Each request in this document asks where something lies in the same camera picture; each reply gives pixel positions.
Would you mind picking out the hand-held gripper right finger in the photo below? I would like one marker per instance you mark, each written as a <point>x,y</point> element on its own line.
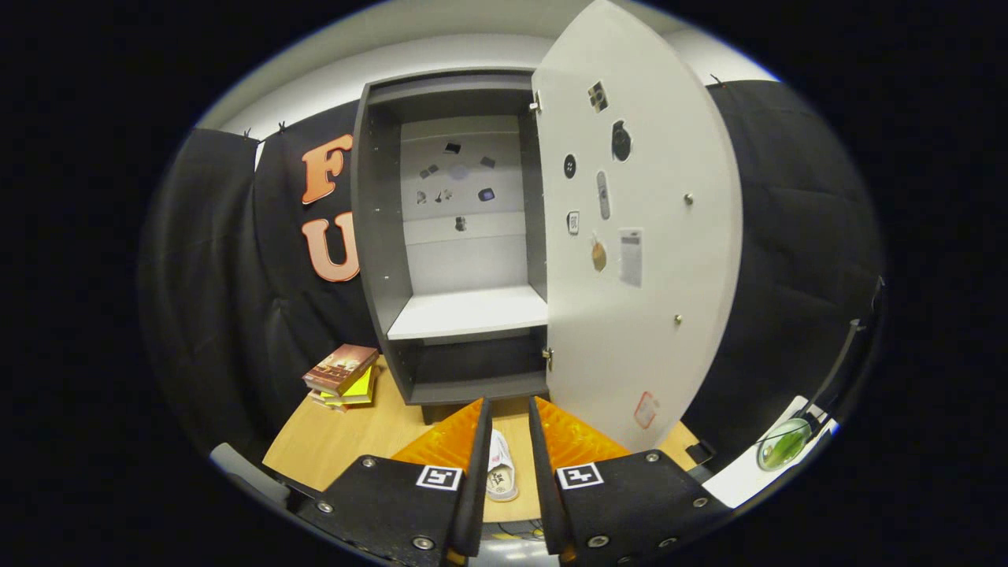
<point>543,488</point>

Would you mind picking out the white side table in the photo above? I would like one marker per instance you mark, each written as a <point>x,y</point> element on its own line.
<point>736,480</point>

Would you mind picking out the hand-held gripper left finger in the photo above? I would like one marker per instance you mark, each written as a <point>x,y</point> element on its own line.
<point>476,488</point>

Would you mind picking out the beige shoe cabinet door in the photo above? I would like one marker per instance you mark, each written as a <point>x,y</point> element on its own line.
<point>654,331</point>

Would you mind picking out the brown cover book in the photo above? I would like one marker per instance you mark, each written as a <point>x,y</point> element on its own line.
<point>342,366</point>

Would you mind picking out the white shoe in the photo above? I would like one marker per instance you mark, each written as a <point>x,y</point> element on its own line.
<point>500,472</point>

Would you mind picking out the green round glass object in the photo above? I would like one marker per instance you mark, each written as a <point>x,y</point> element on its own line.
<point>783,445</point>

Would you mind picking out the black backdrop cloth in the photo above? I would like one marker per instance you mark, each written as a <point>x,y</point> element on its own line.
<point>205,299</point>

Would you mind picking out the small black clamp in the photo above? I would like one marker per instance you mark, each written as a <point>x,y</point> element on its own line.
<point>699,452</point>

